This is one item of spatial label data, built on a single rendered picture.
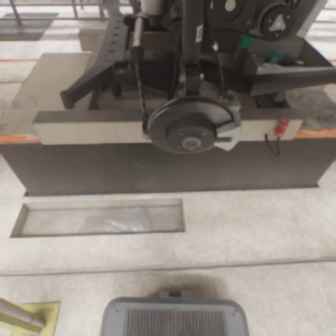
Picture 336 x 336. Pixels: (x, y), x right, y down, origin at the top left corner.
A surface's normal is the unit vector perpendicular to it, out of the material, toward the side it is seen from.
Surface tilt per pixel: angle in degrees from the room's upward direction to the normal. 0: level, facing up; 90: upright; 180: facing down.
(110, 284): 0
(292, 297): 0
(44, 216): 0
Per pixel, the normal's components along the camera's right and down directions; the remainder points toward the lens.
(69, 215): 0.03, -0.65
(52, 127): 0.05, 0.76
